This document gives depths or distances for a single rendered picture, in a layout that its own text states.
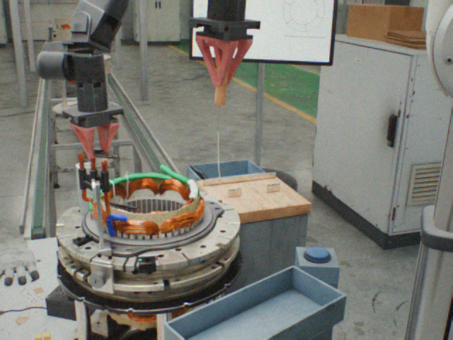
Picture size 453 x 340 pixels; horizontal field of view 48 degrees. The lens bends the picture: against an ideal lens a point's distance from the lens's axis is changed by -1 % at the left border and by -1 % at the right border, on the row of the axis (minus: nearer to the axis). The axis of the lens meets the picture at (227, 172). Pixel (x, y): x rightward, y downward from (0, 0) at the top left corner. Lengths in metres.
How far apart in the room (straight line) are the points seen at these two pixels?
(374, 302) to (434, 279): 1.99
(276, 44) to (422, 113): 1.40
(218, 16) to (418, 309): 0.51
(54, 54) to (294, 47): 1.04
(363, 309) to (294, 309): 1.90
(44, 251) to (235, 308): 0.85
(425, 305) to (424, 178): 2.44
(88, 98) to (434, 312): 0.68
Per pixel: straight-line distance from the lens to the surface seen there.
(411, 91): 2.99
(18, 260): 1.46
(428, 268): 0.78
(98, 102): 0.99
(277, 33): 1.87
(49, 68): 1.02
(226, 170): 1.31
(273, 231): 1.07
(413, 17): 3.57
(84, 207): 0.95
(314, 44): 1.86
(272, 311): 0.80
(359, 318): 2.64
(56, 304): 1.23
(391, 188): 3.13
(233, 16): 0.76
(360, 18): 3.63
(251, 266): 1.09
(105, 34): 1.00
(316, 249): 0.94
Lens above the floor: 1.48
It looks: 20 degrees down
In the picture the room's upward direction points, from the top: 1 degrees clockwise
